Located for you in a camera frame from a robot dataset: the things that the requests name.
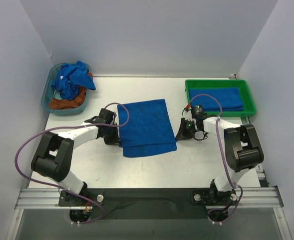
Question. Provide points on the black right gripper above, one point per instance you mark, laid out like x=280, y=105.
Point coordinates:
x=184, y=130

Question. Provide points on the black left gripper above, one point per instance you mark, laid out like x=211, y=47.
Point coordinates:
x=113, y=137

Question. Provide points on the blue towel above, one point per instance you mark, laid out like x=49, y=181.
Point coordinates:
x=229, y=99
x=148, y=131

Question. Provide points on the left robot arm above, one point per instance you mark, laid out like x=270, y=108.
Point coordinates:
x=53, y=156

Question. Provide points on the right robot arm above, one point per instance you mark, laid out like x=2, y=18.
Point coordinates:
x=239, y=145

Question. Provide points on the pile of blue towels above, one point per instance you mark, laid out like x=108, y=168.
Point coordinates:
x=70, y=78

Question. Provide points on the orange brown towel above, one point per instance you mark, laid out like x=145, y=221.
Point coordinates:
x=64, y=104

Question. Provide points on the green plastic tray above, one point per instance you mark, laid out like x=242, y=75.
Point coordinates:
x=249, y=106

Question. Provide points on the teal plastic basket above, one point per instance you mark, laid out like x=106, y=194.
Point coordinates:
x=49, y=93

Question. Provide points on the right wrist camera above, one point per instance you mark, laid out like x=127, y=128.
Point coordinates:
x=197, y=112

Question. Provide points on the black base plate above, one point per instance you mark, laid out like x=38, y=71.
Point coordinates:
x=150, y=203

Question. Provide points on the aluminium frame rail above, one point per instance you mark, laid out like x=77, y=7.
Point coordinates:
x=47, y=198

